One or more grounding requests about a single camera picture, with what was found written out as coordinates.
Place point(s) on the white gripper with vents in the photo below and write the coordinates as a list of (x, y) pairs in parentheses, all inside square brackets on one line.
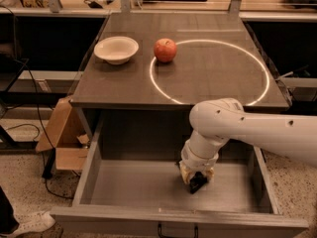
[(198, 160)]

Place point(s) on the black rxbar chocolate wrapper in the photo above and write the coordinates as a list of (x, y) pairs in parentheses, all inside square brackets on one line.
[(197, 182)]

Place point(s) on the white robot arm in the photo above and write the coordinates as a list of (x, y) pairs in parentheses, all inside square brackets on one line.
[(215, 122)]

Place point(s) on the grey open drawer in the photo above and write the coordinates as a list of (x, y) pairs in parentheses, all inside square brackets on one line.
[(131, 183)]

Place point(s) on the grey counter cabinet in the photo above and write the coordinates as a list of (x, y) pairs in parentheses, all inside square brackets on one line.
[(216, 58)]

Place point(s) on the red apple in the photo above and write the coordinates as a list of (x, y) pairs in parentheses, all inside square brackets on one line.
[(165, 50)]

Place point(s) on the brown cardboard box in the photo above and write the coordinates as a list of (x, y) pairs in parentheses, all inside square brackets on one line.
[(65, 134)]

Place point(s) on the white ceramic bowl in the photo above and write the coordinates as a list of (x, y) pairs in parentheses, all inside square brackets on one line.
[(116, 50)]

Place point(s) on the white sneaker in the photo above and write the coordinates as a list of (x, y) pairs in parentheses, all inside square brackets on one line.
[(35, 222)]

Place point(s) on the dark trouser leg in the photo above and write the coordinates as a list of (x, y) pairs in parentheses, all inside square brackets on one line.
[(6, 212)]

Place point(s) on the black drawer handle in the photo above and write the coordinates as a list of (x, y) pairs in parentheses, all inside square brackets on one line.
[(172, 231)]

